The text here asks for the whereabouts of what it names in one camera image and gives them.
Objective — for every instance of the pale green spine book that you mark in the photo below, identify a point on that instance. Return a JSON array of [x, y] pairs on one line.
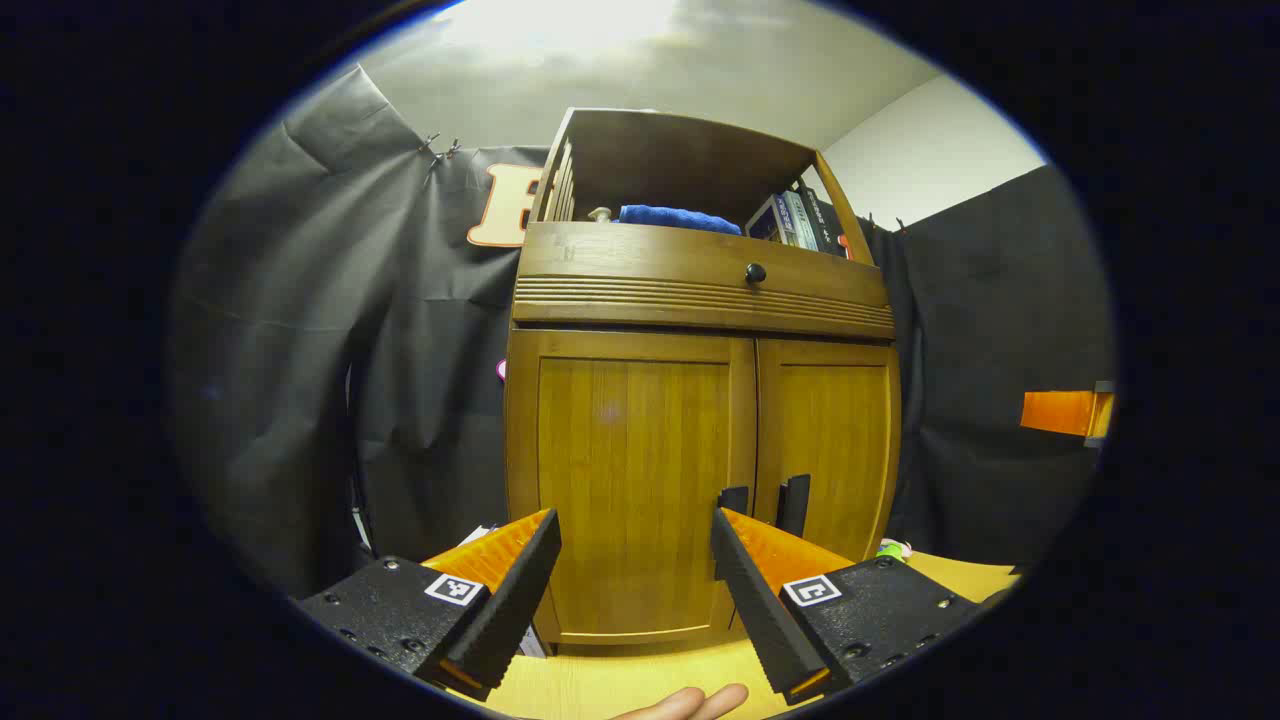
[[800, 218]]

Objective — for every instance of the light grey standing book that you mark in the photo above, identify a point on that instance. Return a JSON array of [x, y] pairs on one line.
[[531, 642]]

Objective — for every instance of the wooden double-door shoe cabinet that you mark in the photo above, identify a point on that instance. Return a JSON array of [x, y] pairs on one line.
[[680, 165]]

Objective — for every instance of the white blue shelf book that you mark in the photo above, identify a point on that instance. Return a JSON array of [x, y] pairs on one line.
[[765, 222]]

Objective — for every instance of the blue folded towel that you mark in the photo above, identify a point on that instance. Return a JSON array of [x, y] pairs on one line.
[[675, 218]]

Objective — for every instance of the black drawer knob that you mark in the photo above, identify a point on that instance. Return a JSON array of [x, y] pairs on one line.
[[755, 272]]

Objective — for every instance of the black spine book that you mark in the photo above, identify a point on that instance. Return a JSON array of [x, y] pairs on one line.
[[822, 215]]

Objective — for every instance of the black backdrop cloth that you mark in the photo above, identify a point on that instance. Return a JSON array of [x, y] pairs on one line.
[[300, 350]]

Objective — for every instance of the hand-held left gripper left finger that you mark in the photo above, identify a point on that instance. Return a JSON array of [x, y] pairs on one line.
[[505, 610]]

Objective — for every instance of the pink green plush toy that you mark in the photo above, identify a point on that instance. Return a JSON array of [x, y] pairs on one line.
[[893, 549]]

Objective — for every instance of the wooden cabinet door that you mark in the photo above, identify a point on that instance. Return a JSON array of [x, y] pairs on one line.
[[630, 470], [835, 440]]

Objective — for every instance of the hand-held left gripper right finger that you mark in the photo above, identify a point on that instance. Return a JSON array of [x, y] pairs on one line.
[[760, 610]]

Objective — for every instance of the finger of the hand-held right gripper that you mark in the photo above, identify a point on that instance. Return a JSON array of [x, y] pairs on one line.
[[1060, 410]]

